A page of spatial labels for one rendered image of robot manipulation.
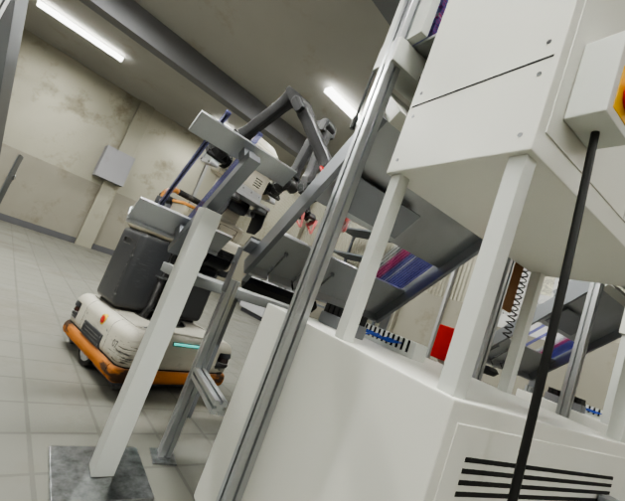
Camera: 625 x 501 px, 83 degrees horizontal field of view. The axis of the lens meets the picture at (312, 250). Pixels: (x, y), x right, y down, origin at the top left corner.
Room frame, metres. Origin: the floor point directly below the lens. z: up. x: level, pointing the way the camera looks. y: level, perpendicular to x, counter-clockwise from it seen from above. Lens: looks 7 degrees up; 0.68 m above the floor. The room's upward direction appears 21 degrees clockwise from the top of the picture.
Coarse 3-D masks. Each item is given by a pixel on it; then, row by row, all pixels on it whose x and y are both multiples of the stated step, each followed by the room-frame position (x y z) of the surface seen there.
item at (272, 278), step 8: (256, 272) 1.32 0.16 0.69; (264, 272) 1.34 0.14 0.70; (272, 280) 1.35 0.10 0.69; (280, 280) 1.37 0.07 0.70; (288, 280) 1.40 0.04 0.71; (288, 288) 1.39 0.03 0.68; (320, 296) 1.47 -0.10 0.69; (328, 296) 1.50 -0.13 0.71; (336, 304) 1.51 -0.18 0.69; (344, 304) 1.54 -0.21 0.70; (368, 312) 1.62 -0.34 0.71; (376, 320) 1.62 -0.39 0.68
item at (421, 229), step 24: (384, 144) 0.96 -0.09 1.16; (384, 168) 1.02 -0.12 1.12; (360, 192) 1.04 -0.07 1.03; (384, 192) 1.05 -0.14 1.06; (408, 192) 1.10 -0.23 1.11; (360, 216) 1.12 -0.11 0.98; (408, 216) 1.13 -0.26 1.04; (432, 216) 1.19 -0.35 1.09; (408, 240) 1.27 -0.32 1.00; (432, 240) 1.28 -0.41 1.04; (456, 240) 1.29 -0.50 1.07; (432, 264) 1.40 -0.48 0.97
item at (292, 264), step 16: (288, 240) 1.23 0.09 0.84; (272, 256) 1.30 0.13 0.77; (288, 256) 1.30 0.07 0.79; (304, 256) 1.31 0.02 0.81; (272, 272) 1.37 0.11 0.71; (288, 272) 1.37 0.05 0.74; (336, 272) 1.39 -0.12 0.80; (352, 272) 1.40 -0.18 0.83; (320, 288) 1.47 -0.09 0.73; (336, 288) 1.48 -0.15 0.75; (384, 288) 1.50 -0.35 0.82; (400, 288) 1.52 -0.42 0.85; (368, 304) 1.59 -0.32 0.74; (384, 304) 1.60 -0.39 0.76
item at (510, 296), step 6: (516, 264) 1.06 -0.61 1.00; (516, 270) 1.07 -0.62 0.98; (522, 270) 1.08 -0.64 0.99; (516, 276) 1.07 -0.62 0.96; (510, 282) 1.06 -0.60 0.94; (516, 282) 1.08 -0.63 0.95; (510, 288) 1.07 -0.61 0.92; (516, 288) 1.08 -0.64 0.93; (510, 294) 1.07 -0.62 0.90; (504, 300) 1.06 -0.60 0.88; (510, 300) 1.08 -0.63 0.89; (504, 306) 1.06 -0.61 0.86; (510, 306) 1.08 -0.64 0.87; (510, 312) 1.08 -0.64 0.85
